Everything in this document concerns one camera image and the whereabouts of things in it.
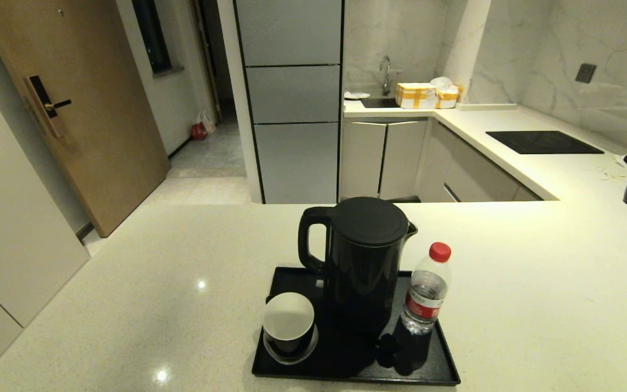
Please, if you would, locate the clear plastic water bottle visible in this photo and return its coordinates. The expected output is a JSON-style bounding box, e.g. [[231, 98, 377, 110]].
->
[[400, 242, 452, 335]]

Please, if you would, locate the black electric kettle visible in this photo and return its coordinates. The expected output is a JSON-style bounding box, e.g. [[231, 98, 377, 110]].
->
[[298, 197, 419, 335]]

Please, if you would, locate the beige cabinet door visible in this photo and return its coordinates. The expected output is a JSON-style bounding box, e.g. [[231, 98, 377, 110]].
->
[[341, 121, 388, 199], [380, 120, 428, 198]]

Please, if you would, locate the tall grey fridge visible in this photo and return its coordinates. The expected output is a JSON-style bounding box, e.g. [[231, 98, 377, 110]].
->
[[233, 0, 345, 204]]

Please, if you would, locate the red and white bag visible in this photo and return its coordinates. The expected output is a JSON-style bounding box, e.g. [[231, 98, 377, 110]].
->
[[191, 111, 216, 140]]

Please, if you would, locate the cardboard box yellow tape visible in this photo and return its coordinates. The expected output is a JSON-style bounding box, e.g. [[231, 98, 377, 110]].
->
[[396, 82, 437, 109]]

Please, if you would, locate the chrome faucet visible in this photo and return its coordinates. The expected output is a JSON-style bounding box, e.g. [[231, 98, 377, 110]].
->
[[379, 54, 392, 96]]

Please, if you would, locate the white saucer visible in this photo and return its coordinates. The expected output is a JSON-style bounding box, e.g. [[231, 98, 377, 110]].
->
[[262, 326, 319, 365]]

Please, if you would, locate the beige drawer cabinet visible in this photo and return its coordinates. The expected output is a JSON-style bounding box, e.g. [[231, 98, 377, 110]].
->
[[417, 121, 543, 203]]

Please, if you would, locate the small box yellow tape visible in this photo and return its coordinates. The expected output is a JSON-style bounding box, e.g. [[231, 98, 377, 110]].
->
[[434, 84, 464, 109]]

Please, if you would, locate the black rectangular tray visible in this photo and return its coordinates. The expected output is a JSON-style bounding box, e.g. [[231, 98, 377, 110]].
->
[[251, 266, 462, 387]]

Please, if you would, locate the dark window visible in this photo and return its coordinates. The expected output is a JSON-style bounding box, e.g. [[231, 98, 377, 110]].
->
[[131, 0, 173, 74]]

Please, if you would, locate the black induction cooktop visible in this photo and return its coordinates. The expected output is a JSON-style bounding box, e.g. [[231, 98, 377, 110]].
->
[[485, 130, 605, 155]]

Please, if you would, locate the brown wooden door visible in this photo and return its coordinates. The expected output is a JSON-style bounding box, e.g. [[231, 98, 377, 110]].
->
[[0, 0, 171, 238]]

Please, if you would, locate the white side cabinet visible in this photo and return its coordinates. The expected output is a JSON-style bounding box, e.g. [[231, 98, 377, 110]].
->
[[0, 96, 90, 376]]

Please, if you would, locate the black door lock handle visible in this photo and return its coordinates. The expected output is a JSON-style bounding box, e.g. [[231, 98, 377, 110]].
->
[[23, 75, 72, 138]]

